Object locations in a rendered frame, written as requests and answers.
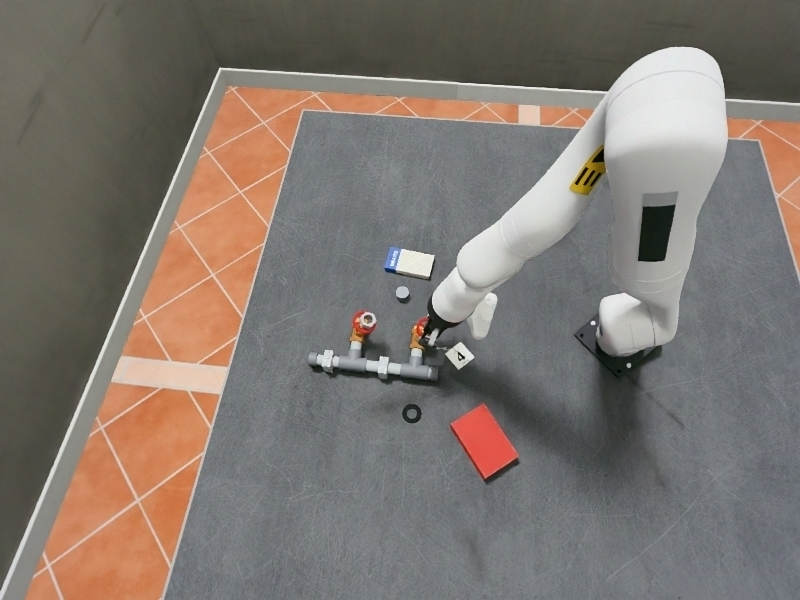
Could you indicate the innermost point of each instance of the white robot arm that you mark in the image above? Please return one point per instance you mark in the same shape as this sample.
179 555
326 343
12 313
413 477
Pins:
659 137

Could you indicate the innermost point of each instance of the grey pipe tee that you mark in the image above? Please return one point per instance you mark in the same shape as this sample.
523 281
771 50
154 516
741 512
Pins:
353 361

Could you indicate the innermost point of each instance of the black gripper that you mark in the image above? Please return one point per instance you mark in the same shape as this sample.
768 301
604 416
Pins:
437 326

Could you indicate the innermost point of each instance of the red flat rectangular pad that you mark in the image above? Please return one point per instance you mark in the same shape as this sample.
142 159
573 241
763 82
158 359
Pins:
483 440

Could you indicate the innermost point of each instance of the white tag on silver chain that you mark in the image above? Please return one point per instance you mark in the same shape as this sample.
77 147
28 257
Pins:
460 356

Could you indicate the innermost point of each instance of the dark grey rubber ring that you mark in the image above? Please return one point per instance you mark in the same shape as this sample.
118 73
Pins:
406 418

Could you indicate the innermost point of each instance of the grey hexagonal nut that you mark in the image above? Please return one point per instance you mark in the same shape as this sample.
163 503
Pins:
368 315

